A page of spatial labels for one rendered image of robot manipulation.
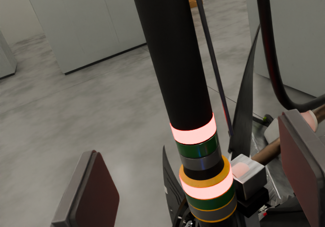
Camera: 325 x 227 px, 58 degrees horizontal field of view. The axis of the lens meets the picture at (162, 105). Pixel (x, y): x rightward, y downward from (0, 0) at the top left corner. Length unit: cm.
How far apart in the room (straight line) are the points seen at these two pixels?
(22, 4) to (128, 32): 699
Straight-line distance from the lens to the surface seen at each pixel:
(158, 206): 223
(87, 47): 580
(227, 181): 25
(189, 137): 21
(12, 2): 1235
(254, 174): 28
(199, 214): 27
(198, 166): 23
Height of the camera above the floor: 157
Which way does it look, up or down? 27 degrees down
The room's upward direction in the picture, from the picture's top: 17 degrees counter-clockwise
